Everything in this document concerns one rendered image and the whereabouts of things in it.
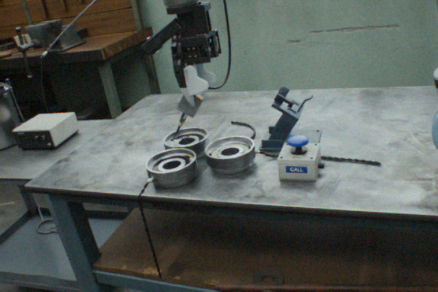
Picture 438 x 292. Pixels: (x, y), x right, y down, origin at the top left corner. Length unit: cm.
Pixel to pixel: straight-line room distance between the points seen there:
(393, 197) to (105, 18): 228
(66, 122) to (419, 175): 119
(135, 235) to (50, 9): 209
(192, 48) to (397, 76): 173
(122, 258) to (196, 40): 59
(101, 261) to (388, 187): 72
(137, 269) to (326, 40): 172
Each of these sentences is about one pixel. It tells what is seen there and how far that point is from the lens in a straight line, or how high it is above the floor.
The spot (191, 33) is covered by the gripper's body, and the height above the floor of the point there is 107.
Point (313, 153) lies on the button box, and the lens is 79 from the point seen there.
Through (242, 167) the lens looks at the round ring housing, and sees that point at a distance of 84.
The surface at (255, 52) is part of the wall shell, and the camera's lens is 249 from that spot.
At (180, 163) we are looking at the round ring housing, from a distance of 87.
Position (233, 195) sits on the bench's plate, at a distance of 77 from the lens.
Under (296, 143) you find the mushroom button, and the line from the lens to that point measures 77.
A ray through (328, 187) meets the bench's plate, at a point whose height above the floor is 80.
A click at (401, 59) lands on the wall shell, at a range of 241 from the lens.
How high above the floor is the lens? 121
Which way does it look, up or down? 23 degrees down
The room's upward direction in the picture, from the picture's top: 10 degrees counter-clockwise
